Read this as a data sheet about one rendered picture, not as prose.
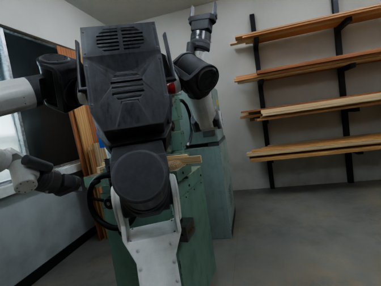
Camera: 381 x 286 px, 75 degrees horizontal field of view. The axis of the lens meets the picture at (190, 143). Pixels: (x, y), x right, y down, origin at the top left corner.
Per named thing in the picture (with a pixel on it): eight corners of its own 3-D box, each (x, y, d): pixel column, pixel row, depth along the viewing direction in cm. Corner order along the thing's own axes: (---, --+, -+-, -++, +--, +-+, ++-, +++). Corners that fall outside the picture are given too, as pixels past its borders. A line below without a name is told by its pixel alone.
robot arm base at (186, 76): (221, 91, 86) (219, 61, 78) (190, 107, 83) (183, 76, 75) (198, 75, 96) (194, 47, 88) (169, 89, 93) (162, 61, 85)
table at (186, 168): (72, 192, 137) (70, 182, 137) (107, 177, 166) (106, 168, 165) (170, 188, 116) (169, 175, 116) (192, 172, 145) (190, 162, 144)
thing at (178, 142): (169, 151, 159) (166, 133, 158) (173, 149, 166) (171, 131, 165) (183, 150, 156) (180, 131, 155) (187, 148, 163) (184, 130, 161)
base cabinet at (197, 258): (122, 321, 150) (101, 209, 144) (164, 264, 204) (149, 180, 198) (191, 333, 135) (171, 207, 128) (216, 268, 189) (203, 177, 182)
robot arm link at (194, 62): (219, 93, 89) (213, 59, 79) (199, 106, 87) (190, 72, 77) (202, 81, 97) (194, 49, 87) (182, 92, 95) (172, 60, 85)
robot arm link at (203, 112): (224, 138, 105) (216, 96, 89) (194, 142, 107) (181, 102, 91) (222, 120, 112) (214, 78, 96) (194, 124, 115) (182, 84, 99)
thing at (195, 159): (108, 170, 158) (107, 164, 158) (110, 169, 160) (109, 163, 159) (200, 163, 136) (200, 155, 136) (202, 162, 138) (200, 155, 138)
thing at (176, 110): (166, 121, 159) (162, 98, 158) (172, 121, 168) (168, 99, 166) (178, 120, 156) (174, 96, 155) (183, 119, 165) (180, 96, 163)
